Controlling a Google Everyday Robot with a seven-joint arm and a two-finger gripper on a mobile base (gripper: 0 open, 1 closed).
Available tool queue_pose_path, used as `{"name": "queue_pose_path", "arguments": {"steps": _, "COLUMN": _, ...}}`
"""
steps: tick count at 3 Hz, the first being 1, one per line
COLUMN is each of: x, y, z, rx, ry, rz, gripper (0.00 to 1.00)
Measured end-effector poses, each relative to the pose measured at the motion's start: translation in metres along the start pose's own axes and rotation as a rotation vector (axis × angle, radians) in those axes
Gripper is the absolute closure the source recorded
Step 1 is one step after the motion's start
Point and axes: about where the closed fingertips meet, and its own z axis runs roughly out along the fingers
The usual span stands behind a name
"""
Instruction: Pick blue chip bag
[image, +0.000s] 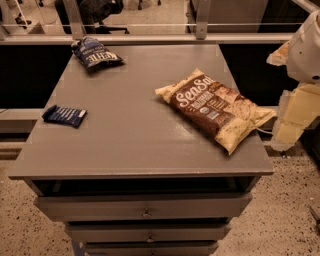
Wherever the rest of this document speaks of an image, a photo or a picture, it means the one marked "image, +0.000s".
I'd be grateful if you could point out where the brown SeaSalt multigrain chip bag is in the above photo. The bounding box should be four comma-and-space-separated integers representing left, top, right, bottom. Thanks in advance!
155, 69, 276, 155

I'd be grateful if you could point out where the metal guard railing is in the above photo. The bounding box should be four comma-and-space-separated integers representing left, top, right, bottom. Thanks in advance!
1, 0, 293, 45

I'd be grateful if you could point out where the blue Kettle chip bag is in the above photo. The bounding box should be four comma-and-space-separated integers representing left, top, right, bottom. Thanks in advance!
71, 37, 122, 69

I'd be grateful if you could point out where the grey drawer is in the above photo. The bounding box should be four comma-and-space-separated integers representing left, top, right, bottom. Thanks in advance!
66, 223, 231, 243
34, 193, 252, 222
85, 241, 218, 256

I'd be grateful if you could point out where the grey drawer cabinet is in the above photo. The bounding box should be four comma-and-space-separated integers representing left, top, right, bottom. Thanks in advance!
8, 43, 275, 256

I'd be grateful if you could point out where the middle grey drawer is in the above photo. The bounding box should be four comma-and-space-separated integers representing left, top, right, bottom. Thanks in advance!
66, 223, 231, 243

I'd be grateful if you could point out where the small blue snack packet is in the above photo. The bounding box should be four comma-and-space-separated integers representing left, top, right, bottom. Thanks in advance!
42, 105, 87, 128

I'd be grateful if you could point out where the top grey drawer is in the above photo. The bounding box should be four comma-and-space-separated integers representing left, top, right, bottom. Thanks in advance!
34, 193, 252, 222

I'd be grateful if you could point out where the black office chair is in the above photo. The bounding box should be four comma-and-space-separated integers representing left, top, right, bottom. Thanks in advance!
55, 0, 124, 34

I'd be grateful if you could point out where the bottom grey drawer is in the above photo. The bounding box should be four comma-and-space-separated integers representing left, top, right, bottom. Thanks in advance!
85, 241, 218, 256

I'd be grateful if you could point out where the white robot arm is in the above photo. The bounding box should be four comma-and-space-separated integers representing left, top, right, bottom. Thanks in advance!
267, 10, 320, 151

